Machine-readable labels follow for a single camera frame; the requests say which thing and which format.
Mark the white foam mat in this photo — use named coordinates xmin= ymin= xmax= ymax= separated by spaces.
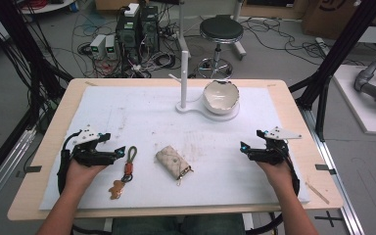
xmin=38 ymin=85 xmax=311 ymax=212

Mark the white key stand with post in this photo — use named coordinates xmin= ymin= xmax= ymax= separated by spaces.
xmin=167 ymin=50 xmax=241 ymax=122

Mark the white floor board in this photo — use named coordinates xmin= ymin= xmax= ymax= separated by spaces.
xmin=332 ymin=64 xmax=376 ymax=137

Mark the person's left hand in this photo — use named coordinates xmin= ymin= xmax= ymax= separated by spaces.
xmin=64 ymin=159 xmax=109 ymax=196

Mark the black round stool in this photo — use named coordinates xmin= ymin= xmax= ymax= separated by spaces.
xmin=196 ymin=14 xmax=245 ymax=80

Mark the white power supply unit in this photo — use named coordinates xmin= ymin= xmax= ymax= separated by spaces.
xmin=89 ymin=33 xmax=108 ymax=61
xmin=104 ymin=33 xmax=119 ymax=61

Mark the aluminium rail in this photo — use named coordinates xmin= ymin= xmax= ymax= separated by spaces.
xmin=0 ymin=127 xmax=37 ymax=218
xmin=300 ymin=107 xmax=367 ymax=235

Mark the black metal frame with cables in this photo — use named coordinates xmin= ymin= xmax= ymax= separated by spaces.
xmin=0 ymin=0 xmax=74 ymax=194

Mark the brown cardboard box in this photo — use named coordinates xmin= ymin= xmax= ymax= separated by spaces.
xmin=301 ymin=0 xmax=376 ymax=41

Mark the black tape strip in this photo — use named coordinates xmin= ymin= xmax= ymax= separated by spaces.
xmin=24 ymin=164 xmax=43 ymax=174
xmin=314 ymin=164 xmax=338 ymax=176

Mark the beige quilted key pouch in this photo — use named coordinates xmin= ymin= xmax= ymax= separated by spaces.
xmin=155 ymin=144 xmax=195 ymax=187

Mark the green loop keychain gingerbread charm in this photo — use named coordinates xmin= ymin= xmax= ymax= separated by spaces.
xmin=108 ymin=145 xmax=139 ymax=201

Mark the person's right hand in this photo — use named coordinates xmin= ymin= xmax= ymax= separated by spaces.
xmin=256 ymin=159 xmax=296 ymax=194

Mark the white box with black plug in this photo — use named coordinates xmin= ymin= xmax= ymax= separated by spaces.
xmin=122 ymin=2 xmax=141 ymax=19

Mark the thin wooden stick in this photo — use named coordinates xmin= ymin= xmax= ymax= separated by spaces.
xmin=305 ymin=181 xmax=331 ymax=206

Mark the tangle of floor cables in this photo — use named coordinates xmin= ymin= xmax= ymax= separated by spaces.
xmin=71 ymin=6 xmax=190 ymax=79

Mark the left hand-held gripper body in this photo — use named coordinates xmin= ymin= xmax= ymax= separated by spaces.
xmin=66 ymin=124 xmax=116 ymax=168

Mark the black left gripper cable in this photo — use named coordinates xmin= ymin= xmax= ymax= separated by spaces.
xmin=56 ymin=129 xmax=83 ymax=198

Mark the black computer tower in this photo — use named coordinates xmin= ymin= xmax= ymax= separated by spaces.
xmin=139 ymin=4 xmax=161 ymax=54
xmin=115 ymin=13 xmax=142 ymax=65

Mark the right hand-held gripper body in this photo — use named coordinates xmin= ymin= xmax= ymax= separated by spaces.
xmin=252 ymin=125 xmax=304 ymax=166

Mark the white eggshell-shaped bowl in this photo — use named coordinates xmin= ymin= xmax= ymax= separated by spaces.
xmin=202 ymin=79 xmax=241 ymax=116

